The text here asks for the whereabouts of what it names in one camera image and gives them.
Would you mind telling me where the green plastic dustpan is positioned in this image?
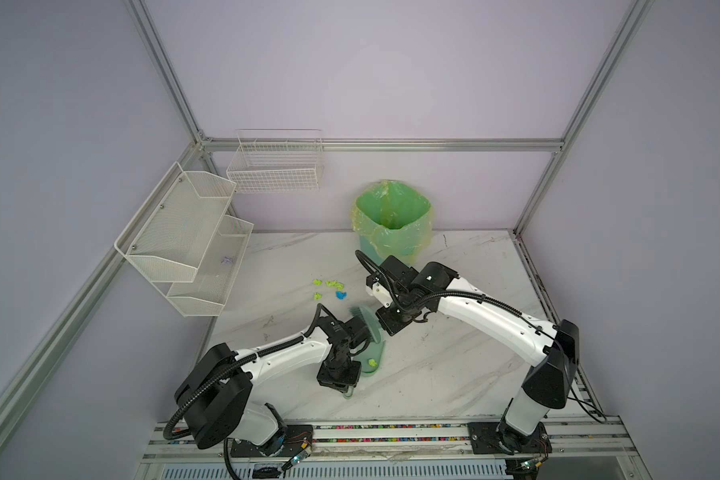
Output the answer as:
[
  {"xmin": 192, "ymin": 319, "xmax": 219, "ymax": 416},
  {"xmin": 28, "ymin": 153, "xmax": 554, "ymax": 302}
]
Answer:
[{"xmin": 343, "ymin": 312, "xmax": 385, "ymax": 399}]

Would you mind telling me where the green hand brush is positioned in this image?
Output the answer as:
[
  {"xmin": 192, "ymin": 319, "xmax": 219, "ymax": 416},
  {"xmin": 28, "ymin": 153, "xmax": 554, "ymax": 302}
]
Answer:
[{"xmin": 350, "ymin": 305, "xmax": 375, "ymax": 329}]

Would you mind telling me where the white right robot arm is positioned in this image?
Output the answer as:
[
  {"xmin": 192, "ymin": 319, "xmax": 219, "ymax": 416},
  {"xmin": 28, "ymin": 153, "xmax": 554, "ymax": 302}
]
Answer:
[{"xmin": 355, "ymin": 250, "xmax": 579, "ymax": 455}]

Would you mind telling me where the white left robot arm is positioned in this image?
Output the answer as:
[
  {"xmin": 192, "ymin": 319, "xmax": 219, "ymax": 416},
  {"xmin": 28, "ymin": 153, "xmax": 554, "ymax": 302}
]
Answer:
[{"xmin": 162, "ymin": 309, "xmax": 373, "ymax": 456}]

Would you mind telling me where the yellow-green bin liner bag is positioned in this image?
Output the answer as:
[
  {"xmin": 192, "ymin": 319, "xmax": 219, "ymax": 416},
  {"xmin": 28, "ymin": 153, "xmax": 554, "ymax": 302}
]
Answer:
[{"xmin": 350, "ymin": 179, "xmax": 434, "ymax": 265}]

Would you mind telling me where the green trash bin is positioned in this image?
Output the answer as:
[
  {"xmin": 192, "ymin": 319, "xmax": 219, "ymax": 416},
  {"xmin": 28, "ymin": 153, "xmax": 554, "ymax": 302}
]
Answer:
[{"xmin": 351, "ymin": 179, "xmax": 434, "ymax": 268}]

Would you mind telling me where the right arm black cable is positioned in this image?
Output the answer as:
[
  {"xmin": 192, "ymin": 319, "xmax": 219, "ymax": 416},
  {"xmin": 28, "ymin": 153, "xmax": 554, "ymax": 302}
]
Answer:
[{"xmin": 355, "ymin": 249, "xmax": 607, "ymax": 421}]

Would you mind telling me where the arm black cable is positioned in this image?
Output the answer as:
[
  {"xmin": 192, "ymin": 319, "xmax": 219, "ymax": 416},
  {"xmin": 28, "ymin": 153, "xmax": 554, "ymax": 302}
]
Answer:
[
  {"xmin": 162, "ymin": 302, "xmax": 343, "ymax": 480},
  {"xmin": 355, "ymin": 249, "xmax": 607, "ymax": 421}
]

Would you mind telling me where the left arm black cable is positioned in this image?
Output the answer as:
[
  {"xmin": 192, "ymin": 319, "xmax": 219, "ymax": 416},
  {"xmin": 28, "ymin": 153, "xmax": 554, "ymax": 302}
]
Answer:
[{"xmin": 162, "ymin": 302, "xmax": 343, "ymax": 480}]

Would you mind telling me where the white wire wall basket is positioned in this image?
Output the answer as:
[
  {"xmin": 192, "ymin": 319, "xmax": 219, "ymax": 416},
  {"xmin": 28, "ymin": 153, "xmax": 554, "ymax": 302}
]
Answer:
[{"xmin": 226, "ymin": 129, "xmax": 324, "ymax": 194}]

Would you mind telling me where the white mesh wall shelf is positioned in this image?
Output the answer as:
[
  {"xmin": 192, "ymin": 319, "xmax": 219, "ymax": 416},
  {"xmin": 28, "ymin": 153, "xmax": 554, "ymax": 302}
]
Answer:
[{"xmin": 114, "ymin": 164, "xmax": 254, "ymax": 317}]

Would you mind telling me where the aluminium frame post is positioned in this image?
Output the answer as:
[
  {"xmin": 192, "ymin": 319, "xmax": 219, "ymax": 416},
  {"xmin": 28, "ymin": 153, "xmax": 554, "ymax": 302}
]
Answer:
[{"xmin": 124, "ymin": 0, "xmax": 203, "ymax": 144}]

